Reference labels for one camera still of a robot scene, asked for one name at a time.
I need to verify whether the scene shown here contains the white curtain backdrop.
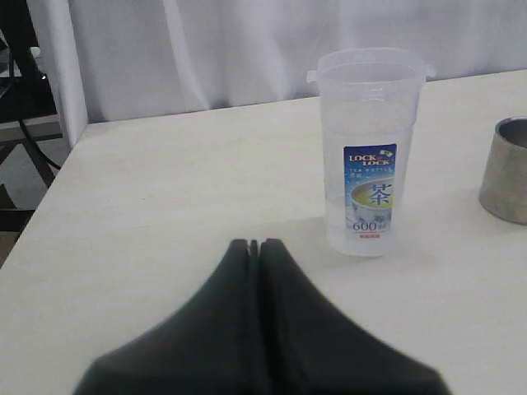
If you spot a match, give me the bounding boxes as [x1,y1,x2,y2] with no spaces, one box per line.
[28,1,526,144]

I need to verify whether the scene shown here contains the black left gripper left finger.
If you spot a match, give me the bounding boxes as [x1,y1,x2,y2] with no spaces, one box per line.
[75,239,259,394]

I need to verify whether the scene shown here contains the stainless steel cup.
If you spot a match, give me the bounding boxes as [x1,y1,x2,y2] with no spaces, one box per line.
[478,117,526,225]

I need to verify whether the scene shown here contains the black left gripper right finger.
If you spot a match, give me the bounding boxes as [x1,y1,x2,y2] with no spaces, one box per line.
[257,239,450,394]

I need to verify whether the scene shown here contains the clear plastic bottle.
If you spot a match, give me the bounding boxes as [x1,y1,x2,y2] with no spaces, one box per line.
[306,48,434,257]

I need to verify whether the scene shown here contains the black metal stand frame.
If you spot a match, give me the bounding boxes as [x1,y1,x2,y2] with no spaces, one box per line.
[0,0,63,215]

